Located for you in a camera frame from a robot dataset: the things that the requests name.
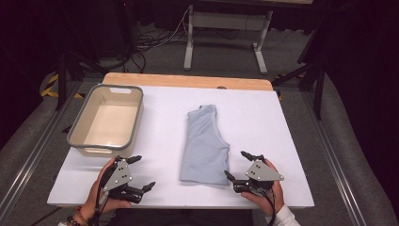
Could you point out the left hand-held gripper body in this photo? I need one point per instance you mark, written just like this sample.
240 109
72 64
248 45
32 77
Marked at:
118 175

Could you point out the person's left hand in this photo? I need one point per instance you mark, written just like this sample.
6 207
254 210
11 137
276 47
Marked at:
94 201

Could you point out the black metal stand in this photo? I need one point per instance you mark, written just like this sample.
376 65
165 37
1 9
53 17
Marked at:
61 81
319 94

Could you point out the grey metal desk frame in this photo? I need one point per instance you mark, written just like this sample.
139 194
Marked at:
226 20

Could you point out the black curtain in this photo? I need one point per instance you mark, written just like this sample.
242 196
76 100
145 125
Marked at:
19 62

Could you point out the person's right hand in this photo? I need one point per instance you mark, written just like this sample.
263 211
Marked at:
276 197

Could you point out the light blue tank top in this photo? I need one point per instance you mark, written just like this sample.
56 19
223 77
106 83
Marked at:
204 150

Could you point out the aluminium floor rail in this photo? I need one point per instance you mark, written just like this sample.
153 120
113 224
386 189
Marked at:
33 157
332 157

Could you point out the white table cover board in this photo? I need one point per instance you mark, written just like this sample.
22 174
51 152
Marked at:
266 125

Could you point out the beige basin with grey rim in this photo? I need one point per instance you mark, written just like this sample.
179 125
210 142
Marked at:
106 125

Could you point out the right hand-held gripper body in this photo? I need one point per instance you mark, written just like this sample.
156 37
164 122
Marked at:
262 172

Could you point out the yellow black hazard tape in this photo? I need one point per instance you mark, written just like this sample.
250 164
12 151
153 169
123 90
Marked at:
47 92

